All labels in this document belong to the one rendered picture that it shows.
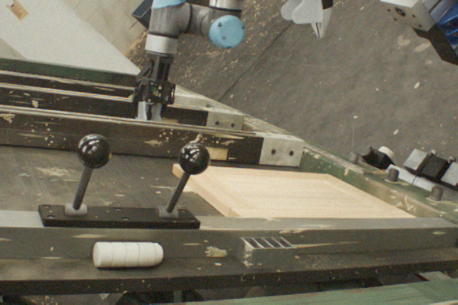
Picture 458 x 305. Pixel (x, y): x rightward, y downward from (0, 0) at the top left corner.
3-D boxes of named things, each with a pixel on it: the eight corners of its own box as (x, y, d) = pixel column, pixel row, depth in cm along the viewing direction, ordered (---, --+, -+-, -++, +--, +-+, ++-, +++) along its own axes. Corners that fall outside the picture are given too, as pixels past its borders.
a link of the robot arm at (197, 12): (232, 46, 128) (190, 39, 124) (216, 38, 138) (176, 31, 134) (239, 14, 126) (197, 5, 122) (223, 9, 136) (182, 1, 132)
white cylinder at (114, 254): (97, 271, 59) (161, 270, 63) (100, 248, 59) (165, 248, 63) (91, 261, 62) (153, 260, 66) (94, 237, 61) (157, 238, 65)
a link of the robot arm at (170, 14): (193, -5, 125) (159, -12, 121) (185, 40, 127) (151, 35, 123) (183, -5, 132) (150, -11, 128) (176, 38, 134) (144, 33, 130)
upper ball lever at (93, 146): (89, 230, 63) (118, 152, 55) (58, 229, 61) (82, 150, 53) (86, 206, 65) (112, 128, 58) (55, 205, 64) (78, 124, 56)
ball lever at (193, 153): (180, 231, 69) (219, 160, 61) (153, 231, 67) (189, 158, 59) (174, 209, 71) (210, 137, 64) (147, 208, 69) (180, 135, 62)
